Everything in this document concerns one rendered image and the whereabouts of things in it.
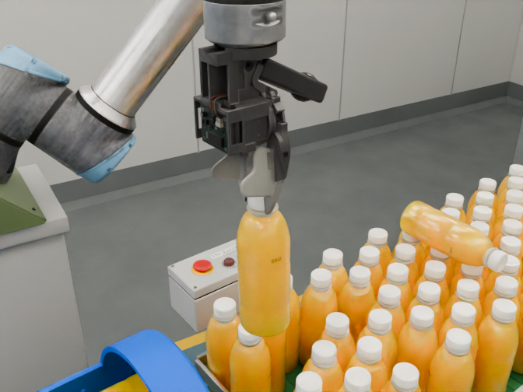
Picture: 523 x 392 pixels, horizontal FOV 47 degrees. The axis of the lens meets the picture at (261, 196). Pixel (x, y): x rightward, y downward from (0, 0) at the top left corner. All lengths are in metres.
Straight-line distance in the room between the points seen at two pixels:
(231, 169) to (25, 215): 0.69
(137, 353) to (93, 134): 0.66
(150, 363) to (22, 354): 0.83
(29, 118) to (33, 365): 0.62
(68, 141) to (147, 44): 0.27
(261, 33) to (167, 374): 0.42
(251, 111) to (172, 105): 3.11
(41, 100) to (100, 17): 2.17
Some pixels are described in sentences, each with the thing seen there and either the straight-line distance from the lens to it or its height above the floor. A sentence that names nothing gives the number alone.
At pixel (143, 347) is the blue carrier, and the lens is 0.81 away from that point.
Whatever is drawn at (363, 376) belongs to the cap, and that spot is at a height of 1.11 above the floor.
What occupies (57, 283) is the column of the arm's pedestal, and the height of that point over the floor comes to 0.92.
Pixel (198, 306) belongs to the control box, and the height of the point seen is 1.06.
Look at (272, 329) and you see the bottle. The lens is 0.84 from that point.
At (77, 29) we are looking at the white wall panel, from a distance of 3.48.
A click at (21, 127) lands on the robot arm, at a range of 1.38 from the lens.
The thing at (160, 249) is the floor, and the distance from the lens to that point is 3.24.
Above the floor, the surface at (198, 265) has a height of 1.11.
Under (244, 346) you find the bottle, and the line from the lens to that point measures 1.02.
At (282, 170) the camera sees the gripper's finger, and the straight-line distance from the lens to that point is 0.71.
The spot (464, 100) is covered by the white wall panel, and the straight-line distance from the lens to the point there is 5.37.
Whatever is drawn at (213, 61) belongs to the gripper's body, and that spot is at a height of 1.60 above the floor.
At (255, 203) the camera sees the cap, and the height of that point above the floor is 1.41.
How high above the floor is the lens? 1.77
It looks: 29 degrees down
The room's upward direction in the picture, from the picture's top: straight up
